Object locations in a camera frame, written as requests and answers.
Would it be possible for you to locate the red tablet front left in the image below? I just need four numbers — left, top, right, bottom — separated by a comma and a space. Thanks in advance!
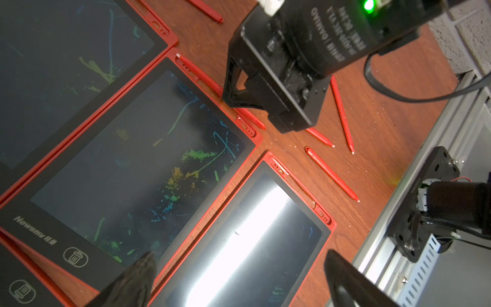
1, 234, 74, 307

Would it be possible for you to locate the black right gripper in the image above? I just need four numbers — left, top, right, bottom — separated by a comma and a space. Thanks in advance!
221, 0, 384, 134

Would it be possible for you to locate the red tablet far right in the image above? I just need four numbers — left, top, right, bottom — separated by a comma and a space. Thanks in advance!
1, 1, 178, 199

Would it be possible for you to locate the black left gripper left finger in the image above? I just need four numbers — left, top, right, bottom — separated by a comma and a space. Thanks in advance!
86, 252, 157, 307

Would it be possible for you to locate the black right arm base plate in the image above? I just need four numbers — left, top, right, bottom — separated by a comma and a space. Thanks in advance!
387, 146, 460, 263

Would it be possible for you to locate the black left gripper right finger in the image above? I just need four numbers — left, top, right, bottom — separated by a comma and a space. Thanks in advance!
323, 249, 398, 307

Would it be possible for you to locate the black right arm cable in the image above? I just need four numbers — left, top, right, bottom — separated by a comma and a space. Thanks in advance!
363, 53, 491, 104

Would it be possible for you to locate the aluminium front rail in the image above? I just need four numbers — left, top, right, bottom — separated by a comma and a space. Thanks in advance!
353, 88, 490, 306

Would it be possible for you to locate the red tablet with green scribbles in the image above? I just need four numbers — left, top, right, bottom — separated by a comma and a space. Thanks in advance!
1, 48, 262, 290

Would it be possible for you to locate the red stylus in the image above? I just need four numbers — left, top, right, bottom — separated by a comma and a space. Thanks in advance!
176, 53, 266, 130
330, 75, 355, 155
306, 128, 335, 148
304, 147, 360, 202
188, 0, 223, 23

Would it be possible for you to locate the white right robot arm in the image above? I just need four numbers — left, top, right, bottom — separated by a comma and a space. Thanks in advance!
222, 0, 456, 134

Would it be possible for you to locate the red tablet front right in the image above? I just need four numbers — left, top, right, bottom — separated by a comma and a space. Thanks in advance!
150, 151, 336, 306

